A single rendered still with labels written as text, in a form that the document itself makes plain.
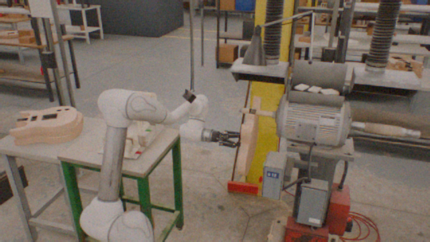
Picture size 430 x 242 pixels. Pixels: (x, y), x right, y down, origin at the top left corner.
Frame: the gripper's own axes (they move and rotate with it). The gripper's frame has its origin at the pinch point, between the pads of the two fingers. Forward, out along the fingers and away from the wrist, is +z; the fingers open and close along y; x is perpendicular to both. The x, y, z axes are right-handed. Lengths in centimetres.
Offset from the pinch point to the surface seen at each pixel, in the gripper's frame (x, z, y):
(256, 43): 59, 3, -6
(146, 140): -11, -65, 2
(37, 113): -7, -155, -2
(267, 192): -9.0, 19.3, 29.0
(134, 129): -8, -77, -3
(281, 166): 6.9, 24.3, 24.7
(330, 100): 33, 44, -4
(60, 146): -18, -125, 17
